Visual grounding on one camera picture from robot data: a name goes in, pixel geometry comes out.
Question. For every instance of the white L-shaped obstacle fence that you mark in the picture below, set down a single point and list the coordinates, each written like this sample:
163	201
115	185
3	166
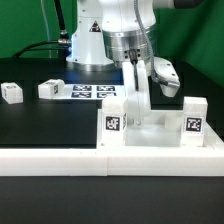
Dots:
111	161

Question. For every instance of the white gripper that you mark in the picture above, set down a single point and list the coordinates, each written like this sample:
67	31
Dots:
137	88

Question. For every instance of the paper sheet with markers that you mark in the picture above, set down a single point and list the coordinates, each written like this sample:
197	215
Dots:
89	92

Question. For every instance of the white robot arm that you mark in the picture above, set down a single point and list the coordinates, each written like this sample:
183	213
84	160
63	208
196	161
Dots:
119	33

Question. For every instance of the white square table top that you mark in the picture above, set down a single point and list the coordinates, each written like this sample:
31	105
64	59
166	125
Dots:
161	129

